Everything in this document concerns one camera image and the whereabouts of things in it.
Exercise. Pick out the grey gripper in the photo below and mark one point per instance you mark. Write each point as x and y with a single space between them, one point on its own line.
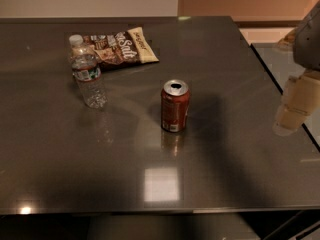
308 42

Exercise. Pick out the brown chip bag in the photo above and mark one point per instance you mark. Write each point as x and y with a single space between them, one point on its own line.
115 51

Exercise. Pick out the clear plastic water bottle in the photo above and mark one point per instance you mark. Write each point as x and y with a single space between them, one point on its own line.
87 73

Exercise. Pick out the red soda can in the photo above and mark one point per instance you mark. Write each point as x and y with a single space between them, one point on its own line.
175 97

